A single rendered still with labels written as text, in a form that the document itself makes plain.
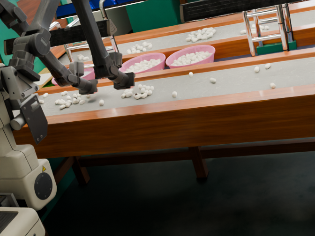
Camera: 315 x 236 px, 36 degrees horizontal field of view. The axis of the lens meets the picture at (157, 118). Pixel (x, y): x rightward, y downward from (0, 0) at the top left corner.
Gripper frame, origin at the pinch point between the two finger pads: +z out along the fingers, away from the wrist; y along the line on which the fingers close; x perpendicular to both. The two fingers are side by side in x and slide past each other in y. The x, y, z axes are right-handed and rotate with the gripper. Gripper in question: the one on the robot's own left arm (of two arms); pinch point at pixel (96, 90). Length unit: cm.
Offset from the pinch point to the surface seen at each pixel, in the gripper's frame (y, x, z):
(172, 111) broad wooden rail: -52, 21, -25
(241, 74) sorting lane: -75, 1, 2
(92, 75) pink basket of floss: 15.8, -15.9, 21.2
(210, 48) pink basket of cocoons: -53, -23, 29
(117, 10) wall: 128, -170, 254
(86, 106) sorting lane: -0.4, 10.7, -9.8
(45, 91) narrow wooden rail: 36.8, -5.6, 5.6
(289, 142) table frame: -86, 26, 58
